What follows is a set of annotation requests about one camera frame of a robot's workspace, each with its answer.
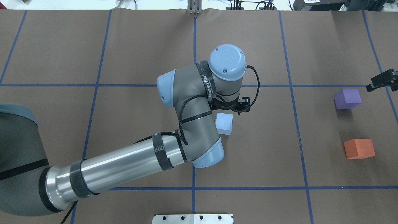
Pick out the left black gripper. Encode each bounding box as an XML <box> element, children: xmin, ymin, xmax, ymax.
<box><xmin>210</xmin><ymin>95</ymin><xmax>251</xmax><ymax>115</ymax></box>

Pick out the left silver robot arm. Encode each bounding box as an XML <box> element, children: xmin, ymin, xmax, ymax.
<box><xmin>1</xmin><ymin>44</ymin><xmax>252</xmax><ymax>216</ymax></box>

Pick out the aluminium frame post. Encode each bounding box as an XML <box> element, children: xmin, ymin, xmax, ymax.
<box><xmin>187</xmin><ymin>0</ymin><xmax>203</xmax><ymax>15</ymax></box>

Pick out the light blue foam block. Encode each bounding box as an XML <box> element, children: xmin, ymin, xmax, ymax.
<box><xmin>215</xmin><ymin>113</ymin><xmax>233</xmax><ymax>136</ymax></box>

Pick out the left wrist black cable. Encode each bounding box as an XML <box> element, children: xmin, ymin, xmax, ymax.
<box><xmin>176</xmin><ymin>65</ymin><xmax>260</xmax><ymax>145</ymax></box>

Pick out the orange foam block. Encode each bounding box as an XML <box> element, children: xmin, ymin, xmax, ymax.
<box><xmin>344</xmin><ymin>138</ymin><xmax>376</xmax><ymax>159</ymax></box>

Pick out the purple foam block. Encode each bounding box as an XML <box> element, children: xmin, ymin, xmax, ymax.
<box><xmin>334</xmin><ymin>88</ymin><xmax>362</xmax><ymax>110</ymax></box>

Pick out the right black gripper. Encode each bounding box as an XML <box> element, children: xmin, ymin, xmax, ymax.
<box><xmin>366</xmin><ymin>69</ymin><xmax>398</xmax><ymax>92</ymax></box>

